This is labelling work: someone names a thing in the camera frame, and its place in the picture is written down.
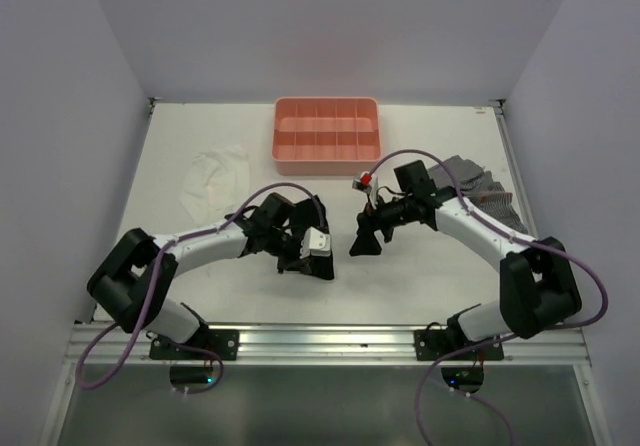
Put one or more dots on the aluminium mounting rail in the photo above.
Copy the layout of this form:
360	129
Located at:
321	345

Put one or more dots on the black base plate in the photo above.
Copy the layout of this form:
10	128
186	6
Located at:
223	342
436	340

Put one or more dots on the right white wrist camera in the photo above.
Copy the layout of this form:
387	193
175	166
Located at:
367	183

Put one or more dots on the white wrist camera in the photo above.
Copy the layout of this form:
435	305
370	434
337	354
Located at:
315	243
367	183

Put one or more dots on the white underwear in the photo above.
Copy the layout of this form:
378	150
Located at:
216	183

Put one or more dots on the black underwear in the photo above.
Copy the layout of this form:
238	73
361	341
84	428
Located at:
312	213

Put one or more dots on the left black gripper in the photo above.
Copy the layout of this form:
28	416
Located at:
295	256

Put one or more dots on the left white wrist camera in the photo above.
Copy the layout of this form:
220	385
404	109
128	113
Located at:
315	243

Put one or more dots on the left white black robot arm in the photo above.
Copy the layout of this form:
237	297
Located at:
131	284

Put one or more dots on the grey striped underwear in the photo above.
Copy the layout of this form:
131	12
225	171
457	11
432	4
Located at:
489	195

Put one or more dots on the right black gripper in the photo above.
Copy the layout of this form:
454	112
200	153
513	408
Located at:
369	219

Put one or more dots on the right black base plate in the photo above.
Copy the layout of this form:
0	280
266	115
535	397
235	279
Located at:
436	340

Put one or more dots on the pink divided plastic tray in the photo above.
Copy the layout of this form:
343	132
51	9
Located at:
325	136

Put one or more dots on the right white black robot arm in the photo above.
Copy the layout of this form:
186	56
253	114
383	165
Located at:
537	287

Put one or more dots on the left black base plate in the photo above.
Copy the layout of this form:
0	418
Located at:
223	342

